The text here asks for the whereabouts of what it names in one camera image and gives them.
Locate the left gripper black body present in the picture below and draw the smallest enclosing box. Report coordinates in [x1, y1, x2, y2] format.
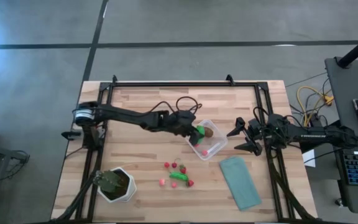
[167, 109, 201, 138]

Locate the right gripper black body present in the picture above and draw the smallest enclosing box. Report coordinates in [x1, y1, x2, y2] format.
[243, 114, 277, 147]

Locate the green oval toy vegetable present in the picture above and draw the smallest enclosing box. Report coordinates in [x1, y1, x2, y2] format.
[196, 124, 207, 145]

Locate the green toy cucumber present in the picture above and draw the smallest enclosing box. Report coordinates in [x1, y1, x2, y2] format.
[168, 171, 190, 182]

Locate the clear plastic tupperware container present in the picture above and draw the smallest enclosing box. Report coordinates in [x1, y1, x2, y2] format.
[184, 119, 229, 161]

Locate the teal folded cloth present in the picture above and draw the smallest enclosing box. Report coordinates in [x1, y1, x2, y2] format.
[218, 156, 263, 212]

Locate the white paper sheet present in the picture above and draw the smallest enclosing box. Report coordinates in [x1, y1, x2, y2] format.
[302, 149, 316, 168]

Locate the succulent in white pot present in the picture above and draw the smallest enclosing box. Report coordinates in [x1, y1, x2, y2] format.
[92, 166, 137, 203]

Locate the grey equipment cart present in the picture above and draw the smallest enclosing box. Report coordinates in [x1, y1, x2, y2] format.
[324, 57, 358, 215]

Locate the black slanted pole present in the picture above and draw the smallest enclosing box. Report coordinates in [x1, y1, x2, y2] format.
[336, 29, 358, 68]

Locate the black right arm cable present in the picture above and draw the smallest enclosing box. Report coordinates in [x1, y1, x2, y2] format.
[252, 106, 270, 125]

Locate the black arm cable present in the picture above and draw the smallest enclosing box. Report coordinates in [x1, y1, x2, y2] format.
[149, 95, 203, 114]
[252, 106, 270, 125]

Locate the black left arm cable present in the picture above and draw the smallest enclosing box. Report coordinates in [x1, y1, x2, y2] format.
[149, 95, 203, 114]

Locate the yellow cable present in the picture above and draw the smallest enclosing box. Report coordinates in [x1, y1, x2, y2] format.
[296, 86, 334, 127]

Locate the small black side bracket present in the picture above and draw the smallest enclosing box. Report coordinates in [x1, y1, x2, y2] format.
[61, 130, 83, 141]

